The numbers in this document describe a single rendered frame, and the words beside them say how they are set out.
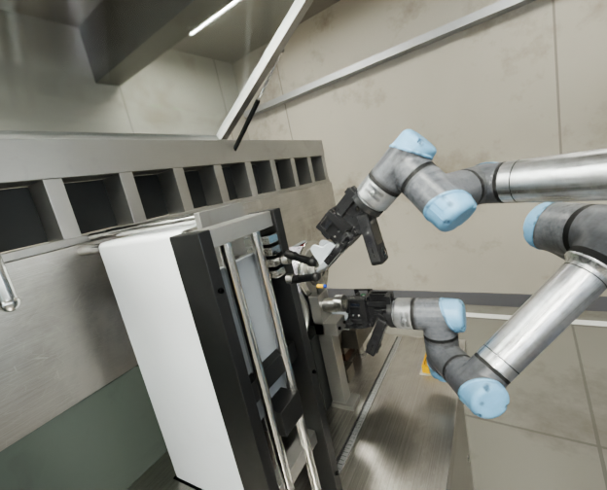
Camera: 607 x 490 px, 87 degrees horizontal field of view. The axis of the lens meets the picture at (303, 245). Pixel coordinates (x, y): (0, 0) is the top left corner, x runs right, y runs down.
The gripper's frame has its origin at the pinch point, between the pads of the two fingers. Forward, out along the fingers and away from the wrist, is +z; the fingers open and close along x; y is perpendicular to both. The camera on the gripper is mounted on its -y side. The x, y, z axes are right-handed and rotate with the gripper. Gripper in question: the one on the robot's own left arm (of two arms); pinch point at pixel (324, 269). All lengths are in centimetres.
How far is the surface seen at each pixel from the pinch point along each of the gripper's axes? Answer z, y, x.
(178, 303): 3.1, 10.7, 33.4
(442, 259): 62, -52, -257
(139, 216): 15.1, 40.6, 17.4
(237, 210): -10.9, 15.4, 22.6
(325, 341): 12.6, -12.1, 3.4
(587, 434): 32, -138, -108
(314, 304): 6.3, -4.2, 4.1
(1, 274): -6, 19, 53
